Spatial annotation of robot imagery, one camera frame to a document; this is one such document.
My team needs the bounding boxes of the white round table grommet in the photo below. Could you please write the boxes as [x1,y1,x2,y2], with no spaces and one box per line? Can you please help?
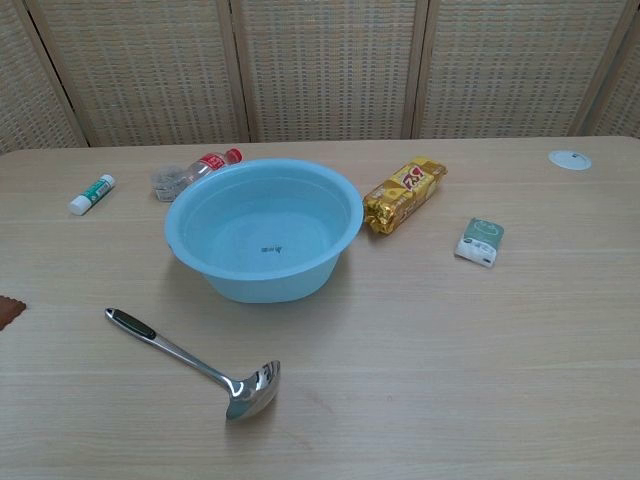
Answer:
[547,149,593,172]

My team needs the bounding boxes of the green white tissue pack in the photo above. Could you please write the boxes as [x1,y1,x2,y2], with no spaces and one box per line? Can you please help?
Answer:
[453,216,505,271]

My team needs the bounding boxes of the light blue bowl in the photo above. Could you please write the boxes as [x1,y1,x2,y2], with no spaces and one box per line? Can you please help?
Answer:
[164,158,365,305]

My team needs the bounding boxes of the woven bamboo folding screen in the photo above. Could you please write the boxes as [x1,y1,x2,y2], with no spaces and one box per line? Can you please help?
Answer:
[0,0,640,155]

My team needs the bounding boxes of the brown cloth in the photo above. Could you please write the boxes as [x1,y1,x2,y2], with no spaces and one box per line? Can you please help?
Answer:
[0,294,27,332]

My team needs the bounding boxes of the silver steel ladle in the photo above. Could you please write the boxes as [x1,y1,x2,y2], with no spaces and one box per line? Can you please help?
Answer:
[104,307,282,421]

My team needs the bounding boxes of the gold snack packet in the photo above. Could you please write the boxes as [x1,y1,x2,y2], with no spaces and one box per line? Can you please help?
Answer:
[362,155,449,236]

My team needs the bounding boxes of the clear bottle with red label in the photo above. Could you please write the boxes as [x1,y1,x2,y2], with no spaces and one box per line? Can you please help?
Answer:
[187,147,243,184]

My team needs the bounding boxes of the white green glue stick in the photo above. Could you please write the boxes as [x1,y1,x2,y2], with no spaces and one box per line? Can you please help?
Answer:
[68,173,117,216]

